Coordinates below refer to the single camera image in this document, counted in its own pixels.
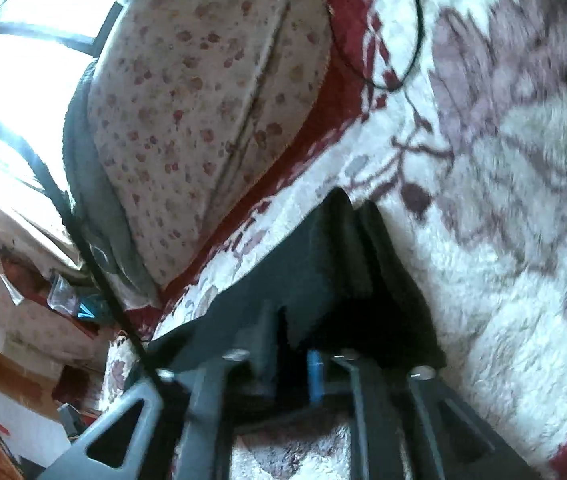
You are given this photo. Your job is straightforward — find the red and white fleece blanket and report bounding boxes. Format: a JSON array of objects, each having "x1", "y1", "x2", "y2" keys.
[{"x1": 103, "y1": 0, "x2": 567, "y2": 480}]

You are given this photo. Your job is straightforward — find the floral covered cabinet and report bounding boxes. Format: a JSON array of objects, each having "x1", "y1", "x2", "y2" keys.
[{"x1": 0, "y1": 280, "x2": 106, "y2": 363}]

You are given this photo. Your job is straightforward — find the pink floral quilt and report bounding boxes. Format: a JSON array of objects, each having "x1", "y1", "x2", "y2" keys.
[{"x1": 86, "y1": 0, "x2": 335, "y2": 288}]

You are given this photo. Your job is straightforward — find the black pants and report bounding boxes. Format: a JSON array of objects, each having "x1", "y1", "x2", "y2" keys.
[{"x1": 147, "y1": 187, "x2": 447, "y2": 411}]

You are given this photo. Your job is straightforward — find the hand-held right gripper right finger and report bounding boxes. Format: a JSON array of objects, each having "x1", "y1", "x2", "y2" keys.
[{"x1": 306, "y1": 347, "x2": 539, "y2": 480}]

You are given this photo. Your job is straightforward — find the grey knit garment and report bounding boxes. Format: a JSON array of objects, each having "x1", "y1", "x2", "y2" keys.
[{"x1": 62, "y1": 74, "x2": 165, "y2": 311}]

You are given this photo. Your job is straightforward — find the window with dark frame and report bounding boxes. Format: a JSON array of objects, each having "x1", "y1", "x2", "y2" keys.
[{"x1": 0, "y1": 0, "x2": 130, "y2": 173}]

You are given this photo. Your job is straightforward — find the clear plastic bag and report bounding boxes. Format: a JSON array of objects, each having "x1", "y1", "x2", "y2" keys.
[{"x1": 47, "y1": 271, "x2": 90, "y2": 317}]

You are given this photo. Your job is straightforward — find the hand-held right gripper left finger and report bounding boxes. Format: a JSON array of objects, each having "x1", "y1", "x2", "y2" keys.
[{"x1": 38, "y1": 304, "x2": 288, "y2": 480}]

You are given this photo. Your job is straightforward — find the thick black ribbed cable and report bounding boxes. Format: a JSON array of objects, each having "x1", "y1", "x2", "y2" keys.
[{"x1": 22, "y1": 142, "x2": 165, "y2": 382}]

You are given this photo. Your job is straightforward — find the thin black cable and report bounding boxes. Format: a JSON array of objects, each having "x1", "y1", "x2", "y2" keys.
[{"x1": 327, "y1": 0, "x2": 427, "y2": 94}]

